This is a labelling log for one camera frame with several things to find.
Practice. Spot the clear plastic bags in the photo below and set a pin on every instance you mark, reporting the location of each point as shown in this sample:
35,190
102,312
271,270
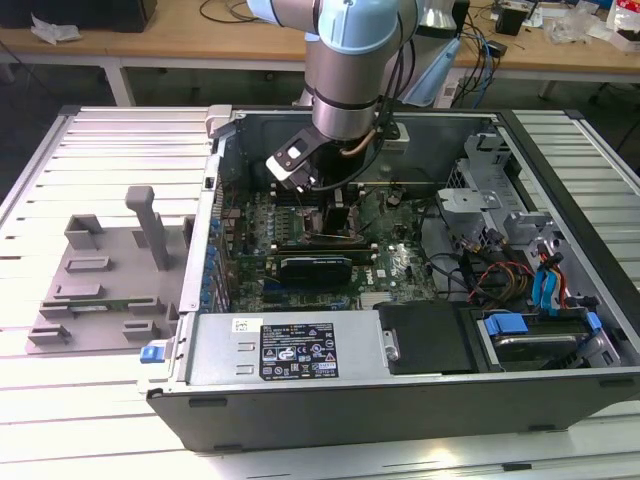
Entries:
575,25

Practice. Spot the black graphics card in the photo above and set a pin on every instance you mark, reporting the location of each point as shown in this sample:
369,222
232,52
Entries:
315,272

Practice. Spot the hard disk in blue carrier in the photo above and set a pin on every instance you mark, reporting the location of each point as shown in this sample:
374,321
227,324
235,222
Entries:
507,325

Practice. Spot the metal drive cage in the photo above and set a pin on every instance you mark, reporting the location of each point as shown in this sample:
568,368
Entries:
467,200

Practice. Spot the white red plastic bag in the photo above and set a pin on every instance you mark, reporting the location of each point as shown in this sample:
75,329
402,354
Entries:
625,20

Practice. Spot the blue case latch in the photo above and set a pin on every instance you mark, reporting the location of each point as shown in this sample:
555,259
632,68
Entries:
151,353

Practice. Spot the grey parts rack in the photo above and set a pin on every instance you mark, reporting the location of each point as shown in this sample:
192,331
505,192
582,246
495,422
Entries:
120,280

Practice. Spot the black plastic shroud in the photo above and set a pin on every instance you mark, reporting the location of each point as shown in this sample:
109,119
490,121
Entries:
425,335

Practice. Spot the green RAM stick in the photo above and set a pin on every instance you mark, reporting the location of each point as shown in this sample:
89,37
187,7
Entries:
120,302

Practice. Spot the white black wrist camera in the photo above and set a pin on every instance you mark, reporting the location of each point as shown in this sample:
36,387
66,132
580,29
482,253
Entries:
292,160

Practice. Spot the black PC case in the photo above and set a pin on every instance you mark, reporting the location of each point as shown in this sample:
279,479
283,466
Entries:
350,415

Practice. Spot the small black adapter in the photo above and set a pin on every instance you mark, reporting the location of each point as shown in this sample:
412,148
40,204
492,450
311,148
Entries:
497,48

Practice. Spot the black container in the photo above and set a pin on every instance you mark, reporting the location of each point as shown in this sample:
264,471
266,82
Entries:
510,20

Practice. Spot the green motherboard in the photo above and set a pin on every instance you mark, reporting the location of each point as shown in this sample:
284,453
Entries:
395,260

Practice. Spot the crumpled white plastic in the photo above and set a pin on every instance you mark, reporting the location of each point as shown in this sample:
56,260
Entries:
52,30

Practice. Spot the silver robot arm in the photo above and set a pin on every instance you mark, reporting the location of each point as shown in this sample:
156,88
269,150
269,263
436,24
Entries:
345,85

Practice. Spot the black box on desk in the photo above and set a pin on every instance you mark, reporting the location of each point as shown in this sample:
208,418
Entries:
110,12

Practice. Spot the CPU socket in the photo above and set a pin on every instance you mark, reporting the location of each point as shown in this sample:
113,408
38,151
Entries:
312,225

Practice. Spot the silver power supply unit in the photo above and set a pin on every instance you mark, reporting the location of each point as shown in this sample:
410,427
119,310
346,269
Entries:
225,350

